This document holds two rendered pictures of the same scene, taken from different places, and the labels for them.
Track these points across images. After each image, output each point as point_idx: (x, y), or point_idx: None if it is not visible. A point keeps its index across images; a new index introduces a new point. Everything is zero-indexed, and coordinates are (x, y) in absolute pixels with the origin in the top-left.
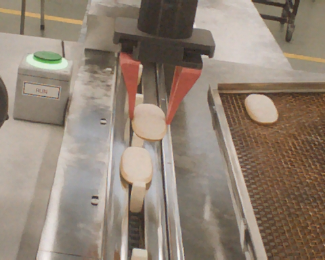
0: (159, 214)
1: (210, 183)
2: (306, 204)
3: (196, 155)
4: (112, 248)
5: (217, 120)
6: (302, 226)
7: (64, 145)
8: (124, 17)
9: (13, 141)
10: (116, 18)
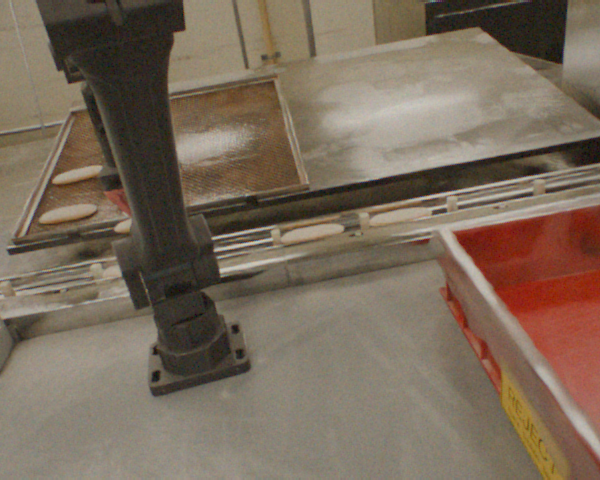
0: None
1: None
2: (216, 185)
3: None
4: None
5: (85, 230)
6: (240, 185)
7: (120, 294)
8: (99, 174)
9: (57, 360)
10: (104, 175)
